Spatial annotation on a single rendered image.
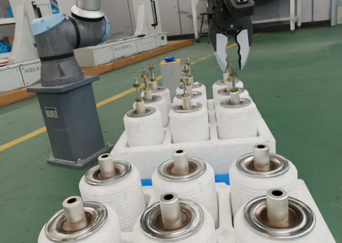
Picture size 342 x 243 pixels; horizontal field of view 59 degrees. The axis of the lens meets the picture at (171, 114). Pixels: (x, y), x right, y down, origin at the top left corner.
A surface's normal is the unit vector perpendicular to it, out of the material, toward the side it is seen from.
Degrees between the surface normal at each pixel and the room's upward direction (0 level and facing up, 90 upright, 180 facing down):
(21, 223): 0
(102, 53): 90
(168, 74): 90
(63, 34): 89
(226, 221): 0
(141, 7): 69
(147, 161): 90
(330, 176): 0
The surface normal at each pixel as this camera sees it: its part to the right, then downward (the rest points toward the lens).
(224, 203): -0.13, -0.94
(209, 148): -0.09, 0.32
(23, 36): 0.86, 0.04
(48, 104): -0.49, 0.33
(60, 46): 0.63, 0.16
